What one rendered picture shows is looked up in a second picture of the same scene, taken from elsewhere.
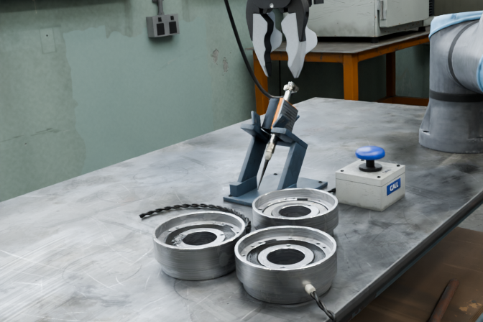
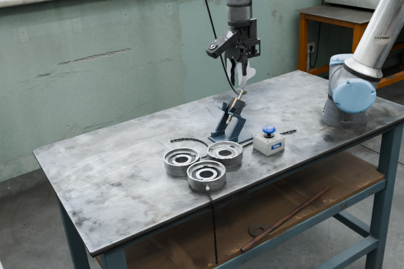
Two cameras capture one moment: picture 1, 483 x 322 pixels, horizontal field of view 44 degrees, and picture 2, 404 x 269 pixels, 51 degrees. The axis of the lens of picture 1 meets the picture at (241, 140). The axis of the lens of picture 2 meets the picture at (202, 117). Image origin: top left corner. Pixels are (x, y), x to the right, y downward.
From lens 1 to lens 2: 0.62 m
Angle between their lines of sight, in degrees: 20
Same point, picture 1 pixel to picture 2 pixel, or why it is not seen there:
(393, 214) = (271, 158)
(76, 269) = (137, 163)
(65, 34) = (179, 5)
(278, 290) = (196, 187)
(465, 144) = (336, 123)
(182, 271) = (171, 172)
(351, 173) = (258, 137)
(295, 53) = (241, 80)
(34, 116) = (159, 51)
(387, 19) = not seen: outside the picture
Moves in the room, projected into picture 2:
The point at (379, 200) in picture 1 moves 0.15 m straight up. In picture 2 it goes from (267, 151) to (267, 105)
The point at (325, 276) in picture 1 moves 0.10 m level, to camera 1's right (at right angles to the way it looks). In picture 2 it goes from (214, 185) to (252, 189)
